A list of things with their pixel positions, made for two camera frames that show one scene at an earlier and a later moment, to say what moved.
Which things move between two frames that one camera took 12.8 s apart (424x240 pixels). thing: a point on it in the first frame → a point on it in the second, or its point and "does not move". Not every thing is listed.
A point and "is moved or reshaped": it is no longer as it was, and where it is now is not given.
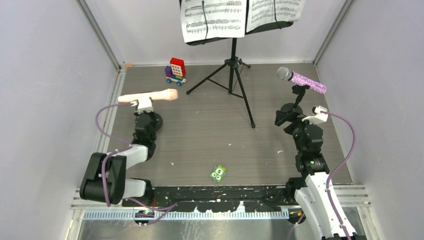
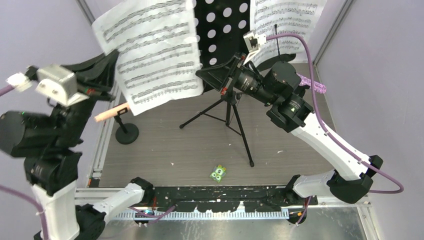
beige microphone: [166, 94] → [111, 112]
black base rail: [203, 199] does not move
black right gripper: [293, 116] → [220, 76]
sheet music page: [260, 13] is moved or reshaped
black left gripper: [137, 114] → [101, 68]
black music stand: [229, 77] is moved or reshaped
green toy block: [218, 173] does not move
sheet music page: [203, 19] → [156, 44]
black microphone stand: [156, 120] → [125, 133]
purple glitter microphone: [285, 73] does not move
